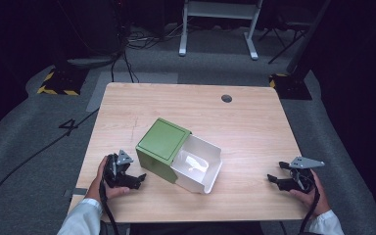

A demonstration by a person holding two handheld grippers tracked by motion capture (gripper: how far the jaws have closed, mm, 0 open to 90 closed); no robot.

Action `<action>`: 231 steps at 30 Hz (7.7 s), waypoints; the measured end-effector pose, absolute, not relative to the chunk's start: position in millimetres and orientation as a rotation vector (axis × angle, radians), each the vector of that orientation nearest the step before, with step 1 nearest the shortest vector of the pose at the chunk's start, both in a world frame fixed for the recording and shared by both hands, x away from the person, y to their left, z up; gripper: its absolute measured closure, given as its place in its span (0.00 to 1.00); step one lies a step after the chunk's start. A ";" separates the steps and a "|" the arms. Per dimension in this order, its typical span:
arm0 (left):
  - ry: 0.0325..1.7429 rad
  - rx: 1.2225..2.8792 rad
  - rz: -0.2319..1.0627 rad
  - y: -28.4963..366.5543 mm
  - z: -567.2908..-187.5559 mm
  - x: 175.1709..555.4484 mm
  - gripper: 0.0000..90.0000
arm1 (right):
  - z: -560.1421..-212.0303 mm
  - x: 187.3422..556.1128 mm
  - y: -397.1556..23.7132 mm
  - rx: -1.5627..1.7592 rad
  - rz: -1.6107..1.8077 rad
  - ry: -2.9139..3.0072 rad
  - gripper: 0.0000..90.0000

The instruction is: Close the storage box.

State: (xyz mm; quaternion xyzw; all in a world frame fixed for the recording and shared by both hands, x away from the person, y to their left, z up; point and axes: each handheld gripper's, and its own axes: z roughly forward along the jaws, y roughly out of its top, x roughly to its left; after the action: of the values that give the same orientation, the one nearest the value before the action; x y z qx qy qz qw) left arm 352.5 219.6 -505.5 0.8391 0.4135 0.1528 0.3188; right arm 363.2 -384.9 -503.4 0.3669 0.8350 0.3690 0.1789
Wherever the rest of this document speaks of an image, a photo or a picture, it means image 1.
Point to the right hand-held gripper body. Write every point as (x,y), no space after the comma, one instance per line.
(302,182)

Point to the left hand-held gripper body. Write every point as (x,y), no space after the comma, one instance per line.
(116,178)

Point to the green box lid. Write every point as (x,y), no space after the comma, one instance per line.
(161,142)

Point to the white plastic drawer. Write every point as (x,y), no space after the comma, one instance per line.
(205,153)

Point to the person's left hand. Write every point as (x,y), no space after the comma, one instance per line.
(96,187)

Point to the person's right hand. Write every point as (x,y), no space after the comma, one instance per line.
(318,199)

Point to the grey tape piece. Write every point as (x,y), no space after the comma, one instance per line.
(80,192)

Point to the black stand base hazard tape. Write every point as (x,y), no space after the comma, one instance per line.
(290,86)
(63,81)

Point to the grey round table grommet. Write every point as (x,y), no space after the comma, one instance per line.
(226,98)

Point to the grey round stand foot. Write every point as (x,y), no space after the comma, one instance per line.
(91,61)

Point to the dark slanted stand pole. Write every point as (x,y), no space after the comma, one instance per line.
(308,39)

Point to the black folding tripod stand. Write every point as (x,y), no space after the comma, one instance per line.
(285,36)

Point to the white metal desk frame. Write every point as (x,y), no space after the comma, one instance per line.
(220,10)

